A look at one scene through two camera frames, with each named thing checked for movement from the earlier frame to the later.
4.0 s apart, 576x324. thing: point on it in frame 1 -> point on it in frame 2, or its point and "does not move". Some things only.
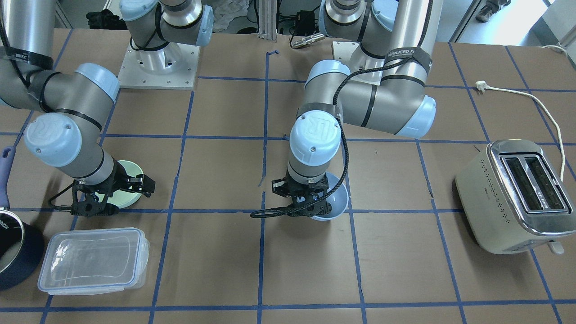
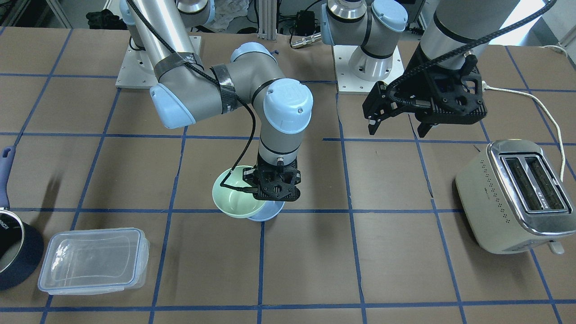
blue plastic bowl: (338, 198) -> (271, 209)
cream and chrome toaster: (513, 198) does not move
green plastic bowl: (121, 199) -> (235, 203)
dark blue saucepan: (22, 246) does not move
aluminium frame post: (267, 20) does not move
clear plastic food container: (97, 261) does not move
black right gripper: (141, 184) -> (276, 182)
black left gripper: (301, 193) -> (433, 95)
